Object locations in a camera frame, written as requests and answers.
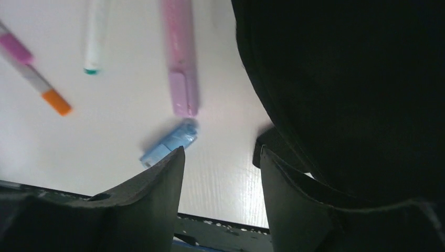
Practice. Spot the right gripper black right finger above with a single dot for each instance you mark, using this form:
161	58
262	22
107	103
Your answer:
307	215

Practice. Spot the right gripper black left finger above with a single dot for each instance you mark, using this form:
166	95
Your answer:
136	215

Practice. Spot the black student backpack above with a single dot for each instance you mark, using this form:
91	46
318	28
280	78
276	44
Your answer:
356	88

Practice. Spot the orange capped white marker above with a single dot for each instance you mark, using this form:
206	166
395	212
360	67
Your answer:
40	84

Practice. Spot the pink highlighter pen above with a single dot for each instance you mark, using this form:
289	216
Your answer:
177	20

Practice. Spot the green capped white marker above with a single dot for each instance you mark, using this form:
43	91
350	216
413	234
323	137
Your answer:
97	14

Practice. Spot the black front mounting rail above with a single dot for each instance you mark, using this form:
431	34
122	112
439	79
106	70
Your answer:
192	233

